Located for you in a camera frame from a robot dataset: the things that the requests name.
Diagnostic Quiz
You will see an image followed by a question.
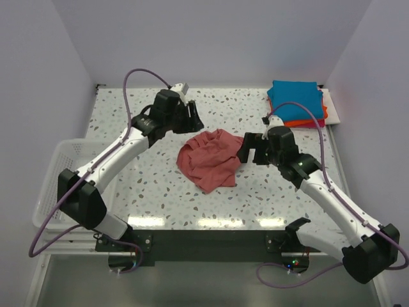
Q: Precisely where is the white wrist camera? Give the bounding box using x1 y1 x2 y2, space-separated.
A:
170 83 189 97
262 115 284 139

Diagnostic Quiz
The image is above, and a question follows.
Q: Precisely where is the folded orange t shirt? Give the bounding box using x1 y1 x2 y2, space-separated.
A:
284 104 328 128

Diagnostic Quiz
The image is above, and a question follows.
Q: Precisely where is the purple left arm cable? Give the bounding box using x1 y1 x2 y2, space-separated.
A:
28 68 173 258

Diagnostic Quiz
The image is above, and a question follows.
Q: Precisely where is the folded magenta t shirt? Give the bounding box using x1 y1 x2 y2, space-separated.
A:
306 120 325 129

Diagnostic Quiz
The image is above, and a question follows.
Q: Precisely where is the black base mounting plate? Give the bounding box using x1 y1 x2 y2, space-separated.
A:
94 230 310 273

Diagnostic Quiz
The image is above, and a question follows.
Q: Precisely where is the salmon pink t shirt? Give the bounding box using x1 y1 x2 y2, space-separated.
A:
176 129 243 194

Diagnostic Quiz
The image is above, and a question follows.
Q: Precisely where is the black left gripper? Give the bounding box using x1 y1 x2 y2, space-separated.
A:
165 101 204 134

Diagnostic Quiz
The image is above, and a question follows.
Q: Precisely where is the white plastic basket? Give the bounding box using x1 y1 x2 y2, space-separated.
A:
33 139 126 231

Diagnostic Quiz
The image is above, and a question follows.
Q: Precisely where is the folded white t shirt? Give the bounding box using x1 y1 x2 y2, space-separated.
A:
320 88 341 125

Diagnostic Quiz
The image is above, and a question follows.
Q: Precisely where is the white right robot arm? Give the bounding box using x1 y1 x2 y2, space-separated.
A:
237 126 400 284

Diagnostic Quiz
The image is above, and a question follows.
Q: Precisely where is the aluminium table frame rail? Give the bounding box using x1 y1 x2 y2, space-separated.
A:
326 125 351 197

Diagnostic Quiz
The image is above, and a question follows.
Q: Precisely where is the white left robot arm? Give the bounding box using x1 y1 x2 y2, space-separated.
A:
58 83 204 251

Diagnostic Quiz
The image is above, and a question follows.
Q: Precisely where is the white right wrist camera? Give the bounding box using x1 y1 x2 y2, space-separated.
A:
262 115 284 139

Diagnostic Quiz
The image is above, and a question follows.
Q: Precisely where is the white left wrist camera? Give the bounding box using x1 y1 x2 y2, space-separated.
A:
170 83 189 97

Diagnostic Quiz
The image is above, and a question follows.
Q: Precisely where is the folded blue t shirt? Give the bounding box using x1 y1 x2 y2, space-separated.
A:
267 80 323 122

